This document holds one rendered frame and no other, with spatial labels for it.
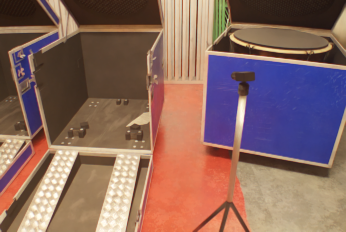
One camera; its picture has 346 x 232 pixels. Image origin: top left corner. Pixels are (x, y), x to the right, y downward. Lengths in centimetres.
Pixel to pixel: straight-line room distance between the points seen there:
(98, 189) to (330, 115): 176
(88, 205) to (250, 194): 118
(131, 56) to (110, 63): 24
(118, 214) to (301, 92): 148
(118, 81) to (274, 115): 171
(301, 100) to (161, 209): 124
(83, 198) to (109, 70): 145
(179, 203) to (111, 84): 160
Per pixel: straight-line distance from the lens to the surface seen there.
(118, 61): 301
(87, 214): 205
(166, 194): 214
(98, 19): 292
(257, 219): 205
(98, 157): 236
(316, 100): 211
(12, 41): 346
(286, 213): 215
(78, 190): 223
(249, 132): 223
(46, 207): 212
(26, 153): 266
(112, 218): 194
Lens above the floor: 149
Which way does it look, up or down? 26 degrees down
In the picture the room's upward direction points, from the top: straight up
